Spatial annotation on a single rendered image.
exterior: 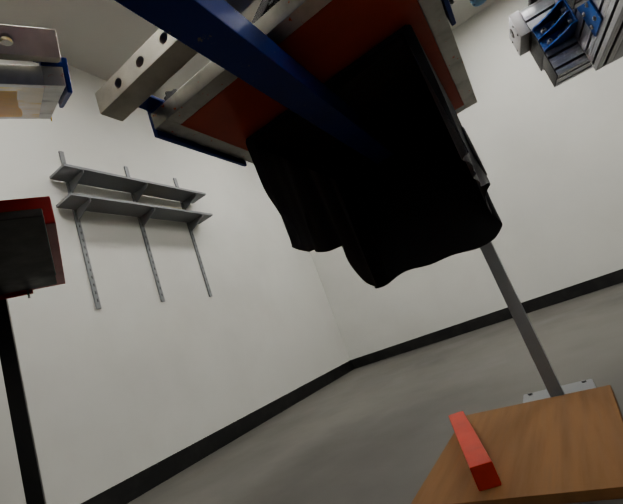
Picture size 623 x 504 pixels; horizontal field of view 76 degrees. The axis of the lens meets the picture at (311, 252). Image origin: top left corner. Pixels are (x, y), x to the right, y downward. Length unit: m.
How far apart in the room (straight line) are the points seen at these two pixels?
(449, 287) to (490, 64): 2.33
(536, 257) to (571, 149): 1.05
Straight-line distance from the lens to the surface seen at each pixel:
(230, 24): 0.64
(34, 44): 0.99
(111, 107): 0.93
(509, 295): 1.51
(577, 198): 4.48
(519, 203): 4.46
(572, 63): 1.61
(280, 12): 0.80
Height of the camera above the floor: 0.43
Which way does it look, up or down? 12 degrees up
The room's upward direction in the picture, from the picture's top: 20 degrees counter-clockwise
